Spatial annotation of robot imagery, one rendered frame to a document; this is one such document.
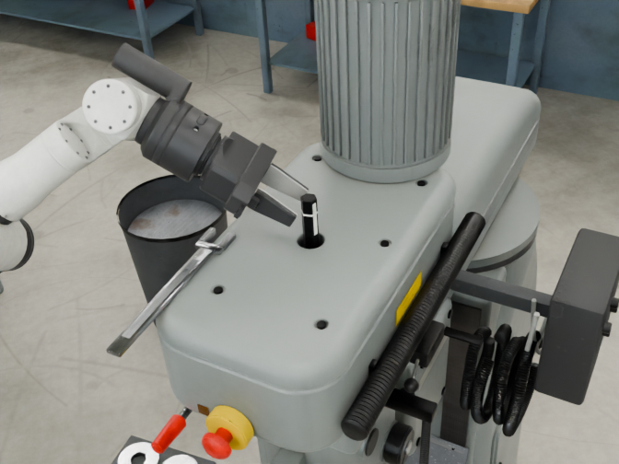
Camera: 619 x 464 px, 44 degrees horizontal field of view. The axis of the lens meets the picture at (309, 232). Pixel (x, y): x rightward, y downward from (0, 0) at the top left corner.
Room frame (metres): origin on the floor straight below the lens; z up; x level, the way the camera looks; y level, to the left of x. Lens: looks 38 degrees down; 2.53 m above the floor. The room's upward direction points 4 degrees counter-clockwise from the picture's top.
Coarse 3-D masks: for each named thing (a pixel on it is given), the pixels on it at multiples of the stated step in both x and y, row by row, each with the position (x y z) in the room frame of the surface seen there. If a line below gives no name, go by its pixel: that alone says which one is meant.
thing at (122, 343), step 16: (208, 240) 0.82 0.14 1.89; (224, 240) 0.81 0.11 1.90; (192, 256) 0.78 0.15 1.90; (208, 256) 0.78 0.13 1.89; (192, 272) 0.75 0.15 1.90; (176, 288) 0.72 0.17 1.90; (160, 304) 0.69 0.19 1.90; (144, 320) 0.67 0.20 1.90; (128, 336) 0.64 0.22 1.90; (112, 352) 0.62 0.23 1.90
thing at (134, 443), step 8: (128, 440) 1.11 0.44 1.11; (136, 440) 1.11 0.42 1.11; (144, 440) 1.11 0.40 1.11; (128, 448) 1.08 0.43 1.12; (136, 448) 1.08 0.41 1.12; (144, 448) 1.08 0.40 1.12; (168, 448) 1.08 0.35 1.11; (120, 456) 1.06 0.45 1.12; (128, 456) 1.06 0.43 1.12; (136, 456) 1.06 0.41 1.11; (144, 456) 1.06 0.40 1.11; (152, 456) 1.05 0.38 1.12; (160, 456) 1.06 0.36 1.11; (168, 456) 1.06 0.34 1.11; (176, 456) 1.05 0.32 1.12; (184, 456) 1.05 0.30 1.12; (192, 456) 1.06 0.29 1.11
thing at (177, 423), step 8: (184, 408) 0.69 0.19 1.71; (176, 416) 0.67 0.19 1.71; (184, 416) 0.68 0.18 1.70; (168, 424) 0.66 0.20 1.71; (176, 424) 0.66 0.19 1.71; (184, 424) 0.67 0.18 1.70; (160, 432) 0.65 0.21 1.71; (168, 432) 0.65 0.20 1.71; (176, 432) 0.65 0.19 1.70; (160, 440) 0.64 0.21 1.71; (168, 440) 0.64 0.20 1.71; (152, 448) 0.63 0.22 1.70; (160, 448) 0.63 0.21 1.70
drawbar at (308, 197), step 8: (304, 200) 0.81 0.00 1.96; (312, 200) 0.80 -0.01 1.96; (304, 208) 0.80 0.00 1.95; (304, 216) 0.80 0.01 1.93; (312, 216) 0.80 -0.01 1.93; (304, 224) 0.80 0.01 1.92; (312, 224) 0.80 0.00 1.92; (304, 232) 0.80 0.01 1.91; (312, 232) 0.80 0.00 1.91; (304, 240) 0.81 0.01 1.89; (312, 240) 0.80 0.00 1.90; (304, 248) 0.81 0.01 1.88; (312, 248) 0.80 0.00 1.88
